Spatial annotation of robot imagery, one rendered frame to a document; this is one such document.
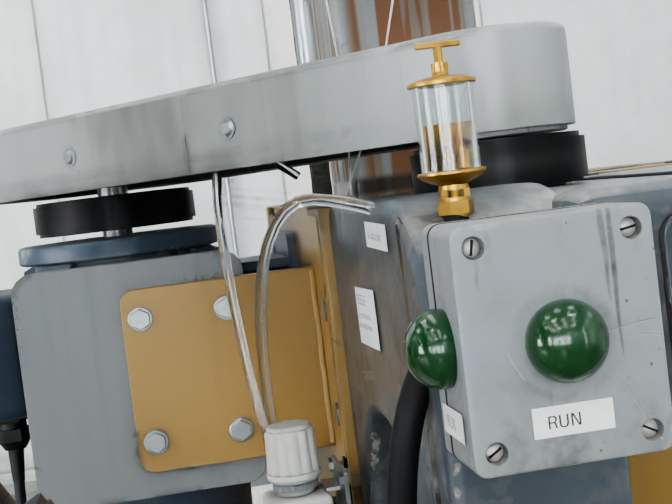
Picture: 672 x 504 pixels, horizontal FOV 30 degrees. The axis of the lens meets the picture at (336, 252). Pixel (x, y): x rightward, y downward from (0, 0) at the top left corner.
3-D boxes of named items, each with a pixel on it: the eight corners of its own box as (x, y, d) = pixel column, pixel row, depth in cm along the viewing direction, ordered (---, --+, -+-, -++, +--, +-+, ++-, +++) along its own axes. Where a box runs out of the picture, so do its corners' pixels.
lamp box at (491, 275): (476, 481, 44) (446, 227, 44) (446, 456, 48) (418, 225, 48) (677, 449, 45) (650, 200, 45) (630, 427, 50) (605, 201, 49)
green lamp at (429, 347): (418, 400, 44) (408, 316, 44) (401, 388, 47) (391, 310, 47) (487, 390, 45) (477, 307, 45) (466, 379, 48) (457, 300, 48)
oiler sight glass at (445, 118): (428, 172, 51) (418, 86, 50) (415, 174, 53) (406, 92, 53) (488, 165, 51) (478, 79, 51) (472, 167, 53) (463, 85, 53)
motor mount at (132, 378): (38, 520, 83) (5, 278, 82) (46, 497, 90) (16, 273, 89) (451, 456, 87) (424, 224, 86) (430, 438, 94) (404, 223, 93)
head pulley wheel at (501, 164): (436, 199, 60) (430, 146, 60) (399, 200, 69) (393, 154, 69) (615, 176, 61) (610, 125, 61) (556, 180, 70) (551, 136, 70)
